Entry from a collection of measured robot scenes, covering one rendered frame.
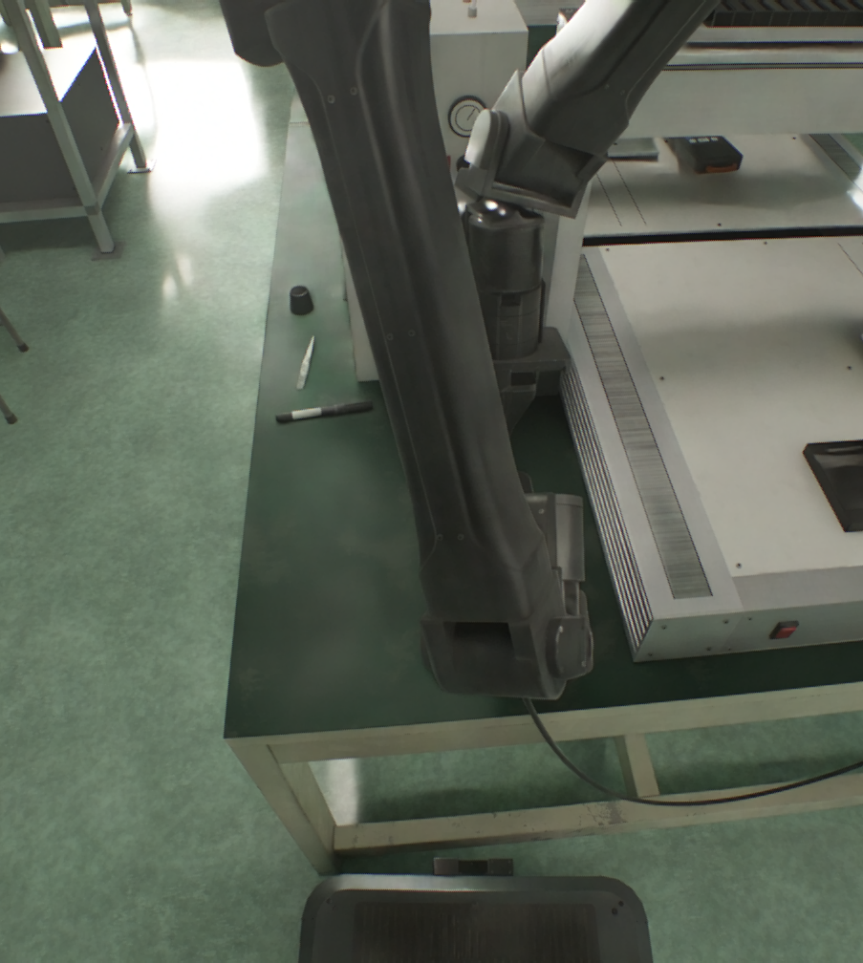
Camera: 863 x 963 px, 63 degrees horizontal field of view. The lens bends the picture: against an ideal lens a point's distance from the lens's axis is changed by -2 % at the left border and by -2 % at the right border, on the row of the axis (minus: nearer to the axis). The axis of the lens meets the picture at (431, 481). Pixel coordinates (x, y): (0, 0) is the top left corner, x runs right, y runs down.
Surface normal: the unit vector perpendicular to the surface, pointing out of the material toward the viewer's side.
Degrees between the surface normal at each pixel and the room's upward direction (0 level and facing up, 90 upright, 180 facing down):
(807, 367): 0
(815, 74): 90
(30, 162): 90
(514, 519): 58
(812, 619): 90
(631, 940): 0
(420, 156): 66
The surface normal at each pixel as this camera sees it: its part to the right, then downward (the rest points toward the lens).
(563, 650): 0.88, -0.07
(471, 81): 0.08, 0.77
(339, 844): -0.01, -0.63
